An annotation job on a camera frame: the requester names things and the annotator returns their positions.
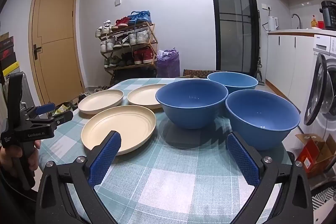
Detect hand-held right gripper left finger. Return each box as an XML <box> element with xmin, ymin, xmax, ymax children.
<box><xmin>35</xmin><ymin>130</ymin><xmax>122</xmax><ymax>224</ymax></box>

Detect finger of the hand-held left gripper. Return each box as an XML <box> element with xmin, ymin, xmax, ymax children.
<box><xmin>28</xmin><ymin>111</ymin><xmax>74</xmax><ymax>132</ymax></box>
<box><xmin>22</xmin><ymin>103</ymin><xmax>57</xmax><ymax>120</ymax></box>

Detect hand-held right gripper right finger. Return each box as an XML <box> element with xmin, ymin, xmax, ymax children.
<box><xmin>226</xmin><ymin>132</ymin><xmax>314</xmax><ymax>224</ymax></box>

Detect cream round plate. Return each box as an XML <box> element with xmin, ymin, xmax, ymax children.
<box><xmin>81</xmin><ymin>105</ymin><xmax>157</xmax><ymax>156</ymax></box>
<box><xmin>127</xmin><ymin>84</ymin><xmax>170</xmax><ymax>109</ymax></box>
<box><xmin>78</xmin><ymin>89</ymin><xmax>124</xmax><ymax>115</ymax></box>

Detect person's left hand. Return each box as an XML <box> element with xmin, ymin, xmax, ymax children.
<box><xmin>0</xmin><ymin>140</ymin><xmax>42</xmax><ymax>179</ymax></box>

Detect black bag of snack packets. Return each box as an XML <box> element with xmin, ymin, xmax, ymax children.
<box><xmin>49</xmin><ymin>102</ymin><xmax>74</xmax><ymax>117</ymax></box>

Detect scattered dark shoes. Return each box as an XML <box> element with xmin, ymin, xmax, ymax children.
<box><xmin>78</xmin><ymin>85</ymin><xmax>116</xmax><ymax>103</ymax></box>

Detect teal checked tablecloth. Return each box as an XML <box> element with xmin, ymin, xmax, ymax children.
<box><xmin>39</xmin><ymin>78</ymin><xmax>302</xmax><ymax>224</ymax></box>

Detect orange cardboard box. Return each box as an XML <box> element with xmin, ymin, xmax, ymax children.
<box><xmin>295</xmin><ymin>133</ymin><xmax>336</xmax><ymax>178</ymax></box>

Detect stack of dark boxes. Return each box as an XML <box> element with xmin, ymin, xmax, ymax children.
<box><xmin>0</xmin><ymin>32</ymin><xmax>21</xmax><ymax>77</ymax></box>

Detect wooden door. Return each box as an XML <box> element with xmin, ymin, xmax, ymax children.
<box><xmin>28</xmin><ymin>0</ymin><xmax>86</xmax><ymax>106</ymax></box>

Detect light blue bowl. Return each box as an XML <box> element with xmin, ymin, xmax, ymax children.
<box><xmin>207</xmin><ymin>71</ymin><xmax>259</xmax><ymax>94</ymax></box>

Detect black white patterned rug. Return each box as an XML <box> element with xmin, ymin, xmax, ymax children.
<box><xmin>312</xmin><ymin>186</ymin><xmax>336</xmax><ymax>211</ymax></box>

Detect grey stick vacuum cleaner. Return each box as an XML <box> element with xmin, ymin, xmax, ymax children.
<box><xmin>253</xmin><ymin>10</ymin><xmax>265</xmax><ymax>86</ymax></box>

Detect patterned cardboard box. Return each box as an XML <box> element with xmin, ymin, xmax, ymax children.
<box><xmin>183</xmin><ymin>69</ymin><xmax>226</xmax><ymax>79</ymax></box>

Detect white washing machine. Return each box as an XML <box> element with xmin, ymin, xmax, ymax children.
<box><xmin>304</xmin><ymin>36</ymin><xmax>336</xmax><ymax>147</ymax></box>

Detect white kitchen base cabinet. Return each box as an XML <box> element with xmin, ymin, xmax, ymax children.
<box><xmin>265</xmin><ymin>32</ymin><xmax>315</xmax><ymax>109</ymax></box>

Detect purple plastic bag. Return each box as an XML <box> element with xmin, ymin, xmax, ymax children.
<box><xmin>157</xmin><ymin>49</ymin><xmax>180</xmax><ymax>78</ymax></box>

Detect white electric kettle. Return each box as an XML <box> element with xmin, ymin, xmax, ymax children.
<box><xmin>268</xmin><ymin>16</ymin><xmax>279</xmax><ymax>31</ymax></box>

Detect black framed glass door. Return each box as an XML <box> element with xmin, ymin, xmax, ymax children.
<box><xmin>207</xmin><ymin>0</ymin><xmax>260</xmax><ymax>77</ymax></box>

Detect chrome faucet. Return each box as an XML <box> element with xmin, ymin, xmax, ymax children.
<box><xmin>291</xmin><ymin>13</ymin><xmax>302</xmax><ymax>29</ymax></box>

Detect black pressure cooker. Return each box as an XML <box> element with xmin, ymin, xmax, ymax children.
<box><xmin>320</xmin><ymin>0</ymin><xmax>336</xmax><ymax>30</ymax></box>

